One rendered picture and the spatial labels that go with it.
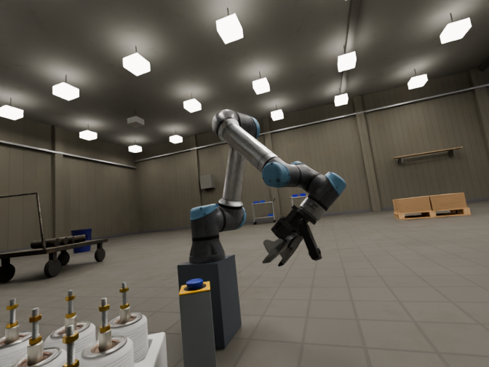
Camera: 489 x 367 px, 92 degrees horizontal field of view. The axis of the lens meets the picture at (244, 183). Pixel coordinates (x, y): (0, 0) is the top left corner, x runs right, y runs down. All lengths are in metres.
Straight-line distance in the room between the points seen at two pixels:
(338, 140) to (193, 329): 10.65
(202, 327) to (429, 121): 11.50
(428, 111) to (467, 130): 1.45
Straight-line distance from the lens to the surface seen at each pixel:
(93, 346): 0.62
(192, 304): 0.60
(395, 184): 10.99
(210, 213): 1.00
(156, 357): 0.68
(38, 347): 0.64
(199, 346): 0.63
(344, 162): 10.82
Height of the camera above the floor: 0.48
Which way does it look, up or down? 7 degrees up
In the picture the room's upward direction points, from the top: 6 degrees counter-clockwise
